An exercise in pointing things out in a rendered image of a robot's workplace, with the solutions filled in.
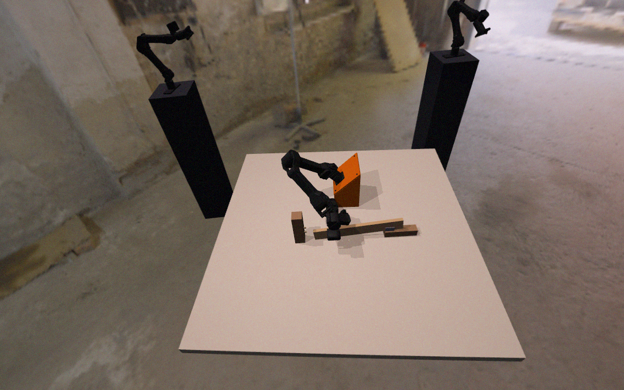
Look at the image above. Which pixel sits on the long wooden bed rail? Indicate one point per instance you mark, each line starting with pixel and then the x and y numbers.
pixel 361 228

